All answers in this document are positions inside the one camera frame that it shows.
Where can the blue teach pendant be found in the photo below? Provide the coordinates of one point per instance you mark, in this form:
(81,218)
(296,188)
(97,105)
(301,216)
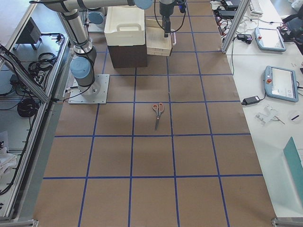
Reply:
(269,40)
(280,83)

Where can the aluminium frame post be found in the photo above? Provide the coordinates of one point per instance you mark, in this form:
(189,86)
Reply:
(235,24)

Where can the black power adapter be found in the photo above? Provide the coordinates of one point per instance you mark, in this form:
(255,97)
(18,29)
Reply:
(250,100)

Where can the white plastic tray bin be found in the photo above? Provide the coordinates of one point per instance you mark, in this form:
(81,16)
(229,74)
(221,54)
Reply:
(125,26)

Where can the dark brown wooden cabinet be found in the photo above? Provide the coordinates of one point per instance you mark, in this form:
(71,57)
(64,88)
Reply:
(128,56)

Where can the wooden drawer with white handle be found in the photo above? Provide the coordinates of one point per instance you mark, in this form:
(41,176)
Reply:
(156,43)

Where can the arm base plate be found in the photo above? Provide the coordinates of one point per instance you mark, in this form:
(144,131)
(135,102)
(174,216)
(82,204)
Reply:
(96,28)
(96,94)

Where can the blue teach pendant near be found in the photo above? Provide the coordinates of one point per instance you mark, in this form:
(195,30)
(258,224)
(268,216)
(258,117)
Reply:
(280,83)

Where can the grey orange scissors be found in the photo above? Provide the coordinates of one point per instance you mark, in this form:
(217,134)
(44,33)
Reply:
(159,110)

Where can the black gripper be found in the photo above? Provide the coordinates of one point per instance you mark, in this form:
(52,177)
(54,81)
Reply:
(164,8)

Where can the blue teach pendant far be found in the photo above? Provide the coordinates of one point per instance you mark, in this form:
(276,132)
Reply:
(269,40)

